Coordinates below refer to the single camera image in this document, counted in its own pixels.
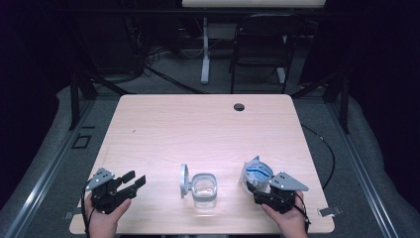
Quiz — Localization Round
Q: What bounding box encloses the person's right hand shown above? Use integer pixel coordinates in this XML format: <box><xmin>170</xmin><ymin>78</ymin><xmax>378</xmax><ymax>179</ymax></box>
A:
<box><xmin>261</xmin><ymin>190</ymin><xmax>310</xmax><ymax>238</ymax></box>

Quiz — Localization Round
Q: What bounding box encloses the left hand-held gripper cable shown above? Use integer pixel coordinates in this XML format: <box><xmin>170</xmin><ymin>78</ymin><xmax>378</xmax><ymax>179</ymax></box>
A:
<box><xmin>80</xmin><ymin>179</ymin><xmax>95</xmax><ymax>238</ymax></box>

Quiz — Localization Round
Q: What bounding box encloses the thick black floor cable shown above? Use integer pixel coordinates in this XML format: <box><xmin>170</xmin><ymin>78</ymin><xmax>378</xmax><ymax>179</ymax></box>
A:
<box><xmin>143</xmin><ymin>63</ymin><xmax>206</xmax><ymax>95</ymax></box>

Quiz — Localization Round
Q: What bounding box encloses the clear container with grey lid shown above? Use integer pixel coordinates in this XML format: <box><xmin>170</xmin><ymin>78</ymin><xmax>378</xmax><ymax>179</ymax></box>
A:
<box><xmin>178</xmin><ymin>163</ymin><xmax>219</xmax><ymax>212</ymax></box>

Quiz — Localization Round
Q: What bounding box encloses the black metal stand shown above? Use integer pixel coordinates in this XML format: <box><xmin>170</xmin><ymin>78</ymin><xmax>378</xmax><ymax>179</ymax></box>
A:
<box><xmin>68</xmin><ymin>65</ymin><xmax>133</xmax><ymax>132</ymax></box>
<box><xmin>290</xmin><ymin>70</ymin><xmax>351</xmax><ymax>135</ymax></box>

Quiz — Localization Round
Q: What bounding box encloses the person's left hand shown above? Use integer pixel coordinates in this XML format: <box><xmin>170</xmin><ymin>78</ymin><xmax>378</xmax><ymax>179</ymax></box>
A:
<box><xmin>83</xmin><ymin>193</ymin><xmax>133</xmax><ymax>238</ymax></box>

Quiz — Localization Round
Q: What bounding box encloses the white desk top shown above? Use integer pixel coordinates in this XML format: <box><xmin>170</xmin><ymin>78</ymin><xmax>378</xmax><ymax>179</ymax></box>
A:
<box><xmin>181</xmin><ymin>0</ymin><xmax>327</xmax><ymax>9</ymax></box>

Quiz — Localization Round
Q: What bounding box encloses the white and blue pouch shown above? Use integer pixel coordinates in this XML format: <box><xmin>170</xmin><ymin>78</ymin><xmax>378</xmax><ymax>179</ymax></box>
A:
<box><xmin>239</xmin><ymin>155</ymin><xmax>275</xmax><ymax>194</ymax></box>

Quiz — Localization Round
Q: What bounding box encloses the aluminium floor rail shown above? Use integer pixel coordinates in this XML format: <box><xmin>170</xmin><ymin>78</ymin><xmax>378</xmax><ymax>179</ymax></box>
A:
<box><xmin>4</xmin><ymin>98</ymin><xmax>95</xmax><ymax>238</ymax></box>
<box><xmin>325</xmin><ymin>98</ymin><xmax>400</xmax><ymax>238</ymax></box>

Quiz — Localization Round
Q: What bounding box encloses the hand-held gripper cable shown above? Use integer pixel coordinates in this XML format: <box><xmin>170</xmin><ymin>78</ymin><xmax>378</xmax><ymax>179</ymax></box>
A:
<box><xmin>290</xmin><ymin>191</ymin><xmax>313</xmax><ymax>232</ymax></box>
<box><xmin>80</xmin><ymin>179</ymin><xmax>95</xmax><ymax>238</ymax></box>

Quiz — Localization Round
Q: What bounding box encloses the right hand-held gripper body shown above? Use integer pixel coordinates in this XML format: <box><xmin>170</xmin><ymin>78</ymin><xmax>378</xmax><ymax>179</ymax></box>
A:
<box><xmin>253</xmin><ymin>171</ymin><xmax>310</xmax><ymax>214</ymax></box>

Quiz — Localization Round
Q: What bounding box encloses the white desk leg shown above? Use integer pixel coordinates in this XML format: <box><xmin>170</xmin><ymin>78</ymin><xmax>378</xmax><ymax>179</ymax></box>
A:
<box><xmin>200</xmin><ymin>17</ymin><xmax>212</xmax><ymax>85</ymax></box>

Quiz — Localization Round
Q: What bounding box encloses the right hand-held gripper cable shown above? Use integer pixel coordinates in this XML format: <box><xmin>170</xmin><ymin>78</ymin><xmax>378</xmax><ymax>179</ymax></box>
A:
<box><xmin>290</xmin><ymin>191</ymin><xmax>313</xmax><ymax>232</ymax></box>

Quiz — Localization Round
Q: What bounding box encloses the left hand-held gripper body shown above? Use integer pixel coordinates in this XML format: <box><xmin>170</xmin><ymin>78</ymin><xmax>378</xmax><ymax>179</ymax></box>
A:
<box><xmin>84</xmin><ymin>167</ymin><xmax>138</xmax><ymax>214</ymax></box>

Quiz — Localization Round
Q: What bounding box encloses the black folding chair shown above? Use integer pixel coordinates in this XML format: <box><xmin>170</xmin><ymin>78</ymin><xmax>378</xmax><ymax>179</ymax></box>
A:
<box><xmin>229</xmin><ymin>13</ymin><xmax>306</xmax><ymax>95</ymax></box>

